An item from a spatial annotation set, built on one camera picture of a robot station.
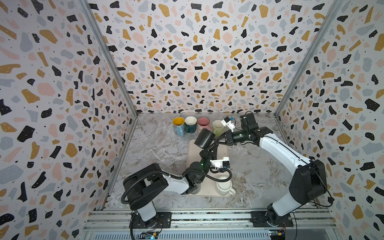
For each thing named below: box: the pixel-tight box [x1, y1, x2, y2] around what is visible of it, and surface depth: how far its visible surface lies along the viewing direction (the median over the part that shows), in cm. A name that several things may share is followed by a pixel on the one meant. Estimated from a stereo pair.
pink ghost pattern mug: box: [197, 116, 211, 134], surface depth 105 cm
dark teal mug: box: [184, 116, 197, 134], surface depth 107 cm
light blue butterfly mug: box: [172, 117, 185, 137], surface depth 102 cm
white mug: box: [216, 176, 237, 196], surface depth 79 cm
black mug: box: [194, 128, 216, 149], surface depth 79 cm
